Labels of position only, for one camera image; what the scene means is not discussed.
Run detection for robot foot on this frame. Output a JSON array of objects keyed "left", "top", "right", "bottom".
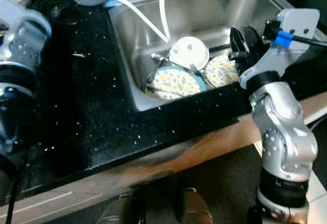
[
  {"left": 97, "top": 193, "right": 136, "bottom": 224},
  {"left": 176, "top": 188, "right": 213, "bottom": 224}
]

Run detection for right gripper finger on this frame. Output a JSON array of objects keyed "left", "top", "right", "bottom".
[
  {"left": 229, "top": 27, "right": 244, "bottom": 57},
  {"left": 242, "top": 26, "right": 261, "bottom": 52}
]

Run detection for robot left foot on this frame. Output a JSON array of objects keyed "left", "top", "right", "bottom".
[{"left": 97, "top": 193, "right": 136, "bottom": 224}]

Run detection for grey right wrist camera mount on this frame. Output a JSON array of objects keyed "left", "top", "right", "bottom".
[{"left": 239, "top": 8, "right": 320, "bottom": 89}]

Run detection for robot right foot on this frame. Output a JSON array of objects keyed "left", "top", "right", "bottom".
[{"left": 176, "top": 188, "right": 213, "bottom": 224}]

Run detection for black kitchen utensil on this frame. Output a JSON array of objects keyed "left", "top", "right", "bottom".
[{"left": 208, "top": 43, "right": 231, "bottom": 52}]

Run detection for white hose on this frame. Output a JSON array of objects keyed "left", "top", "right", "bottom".
[{"left": 107, "top": 0, "right": 170, "bottom": 41}]

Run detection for metal fork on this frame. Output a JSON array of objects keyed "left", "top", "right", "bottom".
[{"left": 151, "top": 52, "right": 173, "bottom": 62}]

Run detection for metal spoon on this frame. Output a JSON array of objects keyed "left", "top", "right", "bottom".
[{"left": 189, "top": 63, "right": 208, "bottom": 89}]

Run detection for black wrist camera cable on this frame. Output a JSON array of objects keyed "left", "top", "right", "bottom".
[{"left": 293, "top": 34, "right": 327, "bottom": 49}]

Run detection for white floral cup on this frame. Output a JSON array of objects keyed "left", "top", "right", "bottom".
[{"left": 169, "top": 36, "right": 210, "bottom": 70}]

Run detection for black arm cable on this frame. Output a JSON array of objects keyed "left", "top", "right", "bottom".
[{"left": 5, "top": 159, "right": 27, "bottom": 224}]

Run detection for floral plate teal rim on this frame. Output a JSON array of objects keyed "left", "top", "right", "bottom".
[{"left": 146, "top": 64, "right": 207, "bottom": 101}]

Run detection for steel kitchen sink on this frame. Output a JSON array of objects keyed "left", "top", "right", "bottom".
[{"left": 107, "top": 0, "right": 310, "bottom": 113}]

